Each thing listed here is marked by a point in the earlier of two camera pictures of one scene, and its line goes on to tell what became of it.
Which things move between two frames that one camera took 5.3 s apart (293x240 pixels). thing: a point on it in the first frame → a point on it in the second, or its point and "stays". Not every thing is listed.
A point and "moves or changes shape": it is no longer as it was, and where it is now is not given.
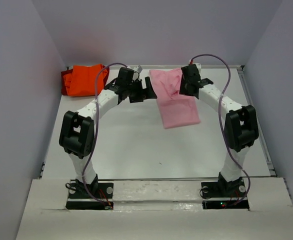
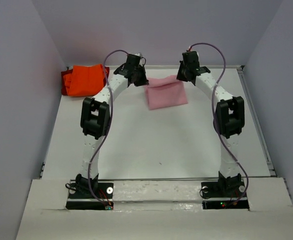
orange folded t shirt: [81, 81] stays
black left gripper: [149, 93] → [143, 81]
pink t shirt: [177, 110] moves or changes shape
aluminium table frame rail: [242, 72] stays
